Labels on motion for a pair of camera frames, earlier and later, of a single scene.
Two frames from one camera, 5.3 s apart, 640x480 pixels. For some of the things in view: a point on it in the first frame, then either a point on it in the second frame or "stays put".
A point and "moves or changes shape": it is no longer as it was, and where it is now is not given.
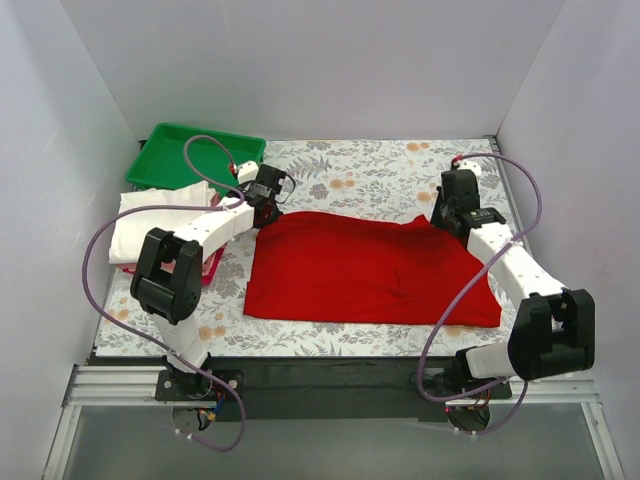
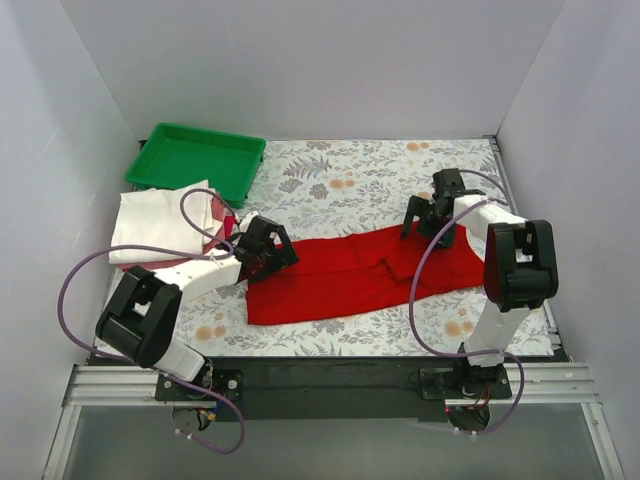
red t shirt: x=334 y=266 moves or changes shape
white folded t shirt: x=134 y=225 stays put
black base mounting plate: x=320 y=388 stays put
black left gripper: x=267 y=214 → x=263 y=245
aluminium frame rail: x=136 y=386 stays put
